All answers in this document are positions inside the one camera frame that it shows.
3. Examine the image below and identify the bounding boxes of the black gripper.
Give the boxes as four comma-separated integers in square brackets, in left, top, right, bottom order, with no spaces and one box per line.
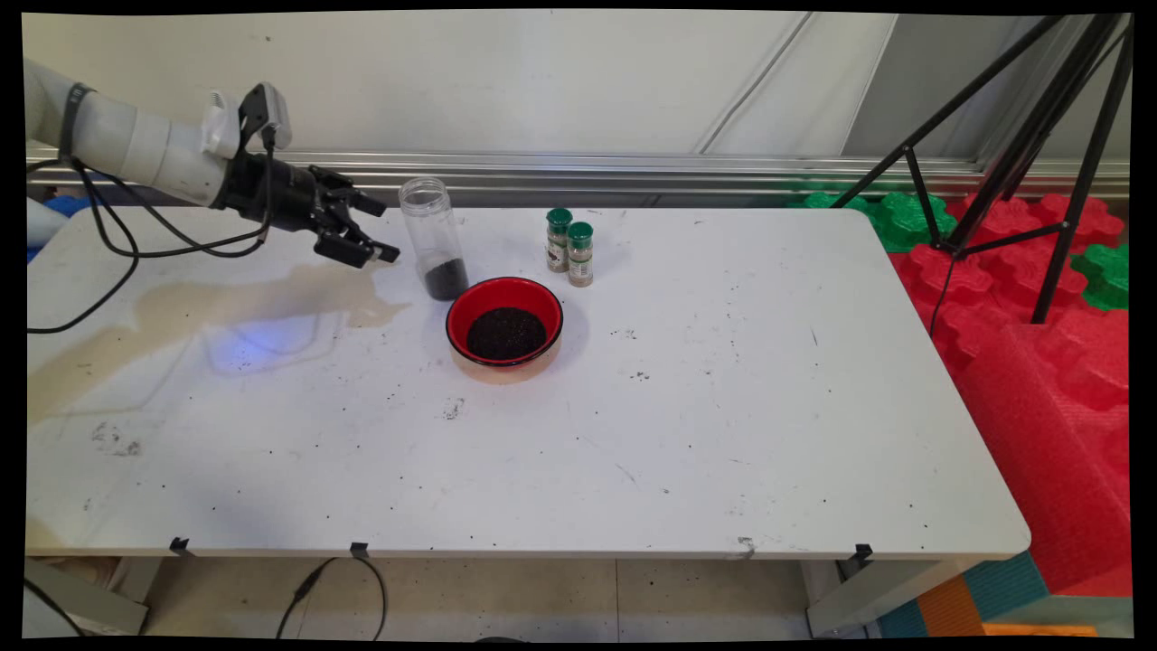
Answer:
[212,149,401,270]

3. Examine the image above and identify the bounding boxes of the clear plastic jar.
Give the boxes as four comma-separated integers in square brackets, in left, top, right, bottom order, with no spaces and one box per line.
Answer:
[399,176,471,302]

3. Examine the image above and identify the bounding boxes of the red bowl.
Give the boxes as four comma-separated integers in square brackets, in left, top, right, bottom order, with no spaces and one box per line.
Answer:
[445,276,565,372]

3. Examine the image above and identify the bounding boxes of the green-capped spice bottle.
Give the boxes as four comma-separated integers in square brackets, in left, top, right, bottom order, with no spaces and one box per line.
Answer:
[546,208,574,274]
[567,222,596,288]

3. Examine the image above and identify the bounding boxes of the grey table leg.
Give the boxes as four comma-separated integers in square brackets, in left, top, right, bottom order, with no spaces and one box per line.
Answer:
[804,556,982,638]
[25,556,150,636]

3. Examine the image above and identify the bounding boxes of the green foam puzzle piece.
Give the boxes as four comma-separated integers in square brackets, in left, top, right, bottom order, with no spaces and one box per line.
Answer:
[791,185,957,254]
[1071,244,1131,313]

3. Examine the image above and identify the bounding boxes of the red foam puzzle tiles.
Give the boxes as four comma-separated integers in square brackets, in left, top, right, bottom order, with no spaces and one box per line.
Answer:
[890,192,1129,363]

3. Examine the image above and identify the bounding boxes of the black tripod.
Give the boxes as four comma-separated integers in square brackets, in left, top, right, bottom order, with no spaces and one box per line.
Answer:
[830,14,1133,326]

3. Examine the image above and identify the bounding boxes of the large red foam block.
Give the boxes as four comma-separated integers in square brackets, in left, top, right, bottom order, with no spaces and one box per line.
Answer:
[954,312,1133,598]

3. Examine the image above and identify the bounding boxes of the teal and orange foam mat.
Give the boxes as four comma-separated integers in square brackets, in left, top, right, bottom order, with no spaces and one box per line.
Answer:
[877,552,1133,638]

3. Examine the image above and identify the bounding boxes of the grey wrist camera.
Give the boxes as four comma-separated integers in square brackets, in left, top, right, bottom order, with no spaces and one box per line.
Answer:
[237,81,293,151]

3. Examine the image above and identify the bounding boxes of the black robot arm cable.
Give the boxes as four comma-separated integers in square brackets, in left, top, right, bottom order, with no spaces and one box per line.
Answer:
[27,127,277,335]

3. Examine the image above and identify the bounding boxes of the aluminium rail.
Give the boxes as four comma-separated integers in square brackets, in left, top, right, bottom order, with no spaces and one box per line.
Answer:
[25,147,1131,200]

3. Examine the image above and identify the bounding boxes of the black cable strap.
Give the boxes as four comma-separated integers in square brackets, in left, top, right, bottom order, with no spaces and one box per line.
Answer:
[59,81,96,165]

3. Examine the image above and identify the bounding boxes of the black cable under table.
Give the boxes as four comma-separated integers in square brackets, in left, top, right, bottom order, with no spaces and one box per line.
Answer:
[276,556,390,641]

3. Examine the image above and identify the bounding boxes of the white wall cable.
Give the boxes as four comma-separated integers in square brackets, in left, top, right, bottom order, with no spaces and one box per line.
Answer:
[694,13,816,155]

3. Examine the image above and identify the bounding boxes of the thick black hanging cable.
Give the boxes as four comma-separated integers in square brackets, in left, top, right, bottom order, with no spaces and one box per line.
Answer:
[25,579,87,638]

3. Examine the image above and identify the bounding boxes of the thin black tripod cable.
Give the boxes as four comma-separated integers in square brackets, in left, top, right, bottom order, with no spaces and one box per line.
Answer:
[929,253,959,337]

